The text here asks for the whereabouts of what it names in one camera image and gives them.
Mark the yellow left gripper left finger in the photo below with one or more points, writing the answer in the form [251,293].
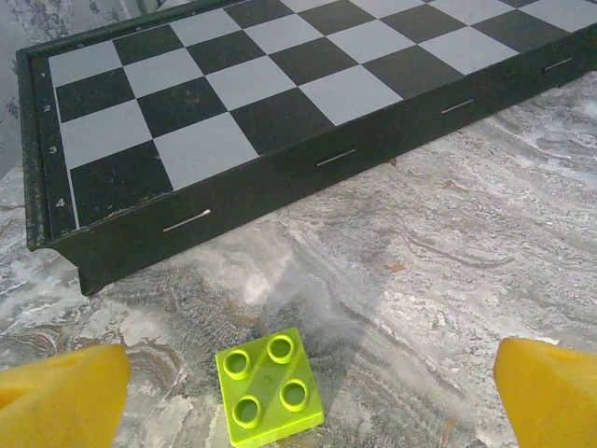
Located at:
[60,401]

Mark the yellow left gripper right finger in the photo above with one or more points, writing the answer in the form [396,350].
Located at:
[550,401]

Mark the lime green toy brick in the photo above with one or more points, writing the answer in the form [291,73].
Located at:
[266,387]

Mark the black and white chessboard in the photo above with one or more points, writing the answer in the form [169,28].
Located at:
[210,84]

